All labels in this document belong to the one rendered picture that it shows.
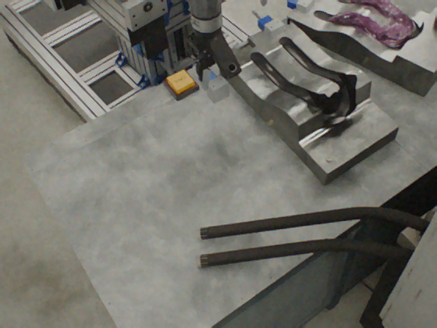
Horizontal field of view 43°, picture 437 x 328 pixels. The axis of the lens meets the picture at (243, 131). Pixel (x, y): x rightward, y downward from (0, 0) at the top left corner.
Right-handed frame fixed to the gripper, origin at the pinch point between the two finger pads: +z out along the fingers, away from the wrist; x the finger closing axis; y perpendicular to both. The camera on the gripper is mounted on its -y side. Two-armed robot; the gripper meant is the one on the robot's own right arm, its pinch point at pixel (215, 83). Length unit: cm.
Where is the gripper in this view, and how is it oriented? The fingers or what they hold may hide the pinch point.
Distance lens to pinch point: 150.8
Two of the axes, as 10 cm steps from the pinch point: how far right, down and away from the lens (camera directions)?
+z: 0.1, 5.9, 8.1
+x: -8.1, 4.8, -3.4
